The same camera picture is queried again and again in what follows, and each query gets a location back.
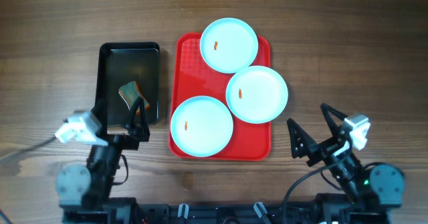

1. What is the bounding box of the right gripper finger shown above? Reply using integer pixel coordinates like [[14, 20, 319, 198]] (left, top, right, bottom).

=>
[[287, 118, 318, 158], [320, 103, 347, 138]]

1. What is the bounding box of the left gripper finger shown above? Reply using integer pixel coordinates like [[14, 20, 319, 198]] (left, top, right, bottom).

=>
[[91, 99, 108, 136], [125, 98, 150, 140]]

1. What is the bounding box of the orange green sponge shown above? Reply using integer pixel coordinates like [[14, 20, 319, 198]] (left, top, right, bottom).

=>
[[118, 81, 150, 110]]

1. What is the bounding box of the white plate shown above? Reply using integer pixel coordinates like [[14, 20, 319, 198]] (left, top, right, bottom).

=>
[[199, 17, 258, 74], [170, 96, 233, 158], [225, 66, 288, 124]]

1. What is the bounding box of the white plate top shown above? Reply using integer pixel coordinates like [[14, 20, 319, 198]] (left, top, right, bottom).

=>
[[199, 17, 258, 74]]

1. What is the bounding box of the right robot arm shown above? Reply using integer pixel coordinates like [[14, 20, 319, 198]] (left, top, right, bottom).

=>
[[284, 103, 405, 211]]

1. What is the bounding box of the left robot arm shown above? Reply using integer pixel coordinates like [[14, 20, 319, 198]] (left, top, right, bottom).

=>
[[55, 97, 150, 211]]

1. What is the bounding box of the red plastic tray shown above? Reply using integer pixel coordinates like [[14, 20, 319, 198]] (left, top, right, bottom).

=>
[[171, 33, 272, 161]]

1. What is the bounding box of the black rectangular water basin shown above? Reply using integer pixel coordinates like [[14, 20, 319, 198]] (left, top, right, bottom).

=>
[[96, 41, 161, 126]]

